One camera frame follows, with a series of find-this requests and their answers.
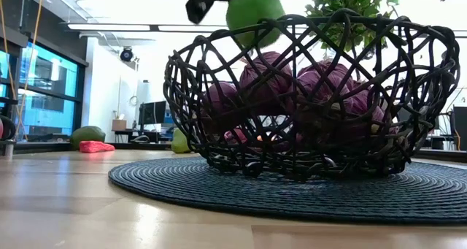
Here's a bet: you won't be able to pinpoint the black woven wire basket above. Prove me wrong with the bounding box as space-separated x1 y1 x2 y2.
163 8 461 180

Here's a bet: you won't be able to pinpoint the blue storage shelf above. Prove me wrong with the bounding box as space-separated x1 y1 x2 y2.
163 110 177 133

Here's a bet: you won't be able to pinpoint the round black mounted camera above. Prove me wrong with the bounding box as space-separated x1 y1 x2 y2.
119 47 134 63

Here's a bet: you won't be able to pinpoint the black aluminium table frame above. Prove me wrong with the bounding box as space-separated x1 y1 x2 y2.
0 139 467 163

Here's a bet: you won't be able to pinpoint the black cabinet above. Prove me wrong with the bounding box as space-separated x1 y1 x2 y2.
452 105 467 151

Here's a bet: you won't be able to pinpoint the red pomegranate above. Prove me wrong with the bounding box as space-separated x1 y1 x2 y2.
223 127 249 145

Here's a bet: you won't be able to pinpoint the dark green avocado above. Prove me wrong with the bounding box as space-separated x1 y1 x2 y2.
70 125 107 151

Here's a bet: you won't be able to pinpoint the potted green plant white pot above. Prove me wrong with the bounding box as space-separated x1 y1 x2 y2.
305 0 401 60

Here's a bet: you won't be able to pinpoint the orange-red chili pepper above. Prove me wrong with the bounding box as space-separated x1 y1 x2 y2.
79 140 116 154

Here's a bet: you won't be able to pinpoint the purple cabbage pieces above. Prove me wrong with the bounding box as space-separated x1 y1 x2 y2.
202 50 398 148

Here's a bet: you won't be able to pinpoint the large blue-tinted window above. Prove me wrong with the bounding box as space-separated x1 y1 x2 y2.
0 40 80 142

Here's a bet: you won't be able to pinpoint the green apple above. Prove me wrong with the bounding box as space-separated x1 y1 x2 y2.
225 0 286 49

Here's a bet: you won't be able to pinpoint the round dark woven placemat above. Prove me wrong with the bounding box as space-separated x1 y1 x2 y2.
108 156 467 226

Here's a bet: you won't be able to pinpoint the black computer monitor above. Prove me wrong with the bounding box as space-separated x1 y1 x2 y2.
138 100 168 126

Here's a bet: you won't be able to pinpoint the ceiling light strip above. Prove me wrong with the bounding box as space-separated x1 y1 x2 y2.
67 22 311 34

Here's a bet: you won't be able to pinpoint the yellow cable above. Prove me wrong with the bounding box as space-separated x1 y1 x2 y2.
0 0 45 142

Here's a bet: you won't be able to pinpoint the green speckled pear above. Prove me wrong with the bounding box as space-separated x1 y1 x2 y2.
171 127 191 155

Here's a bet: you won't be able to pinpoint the dark office desk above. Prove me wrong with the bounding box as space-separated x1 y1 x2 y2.
112 129 172 144

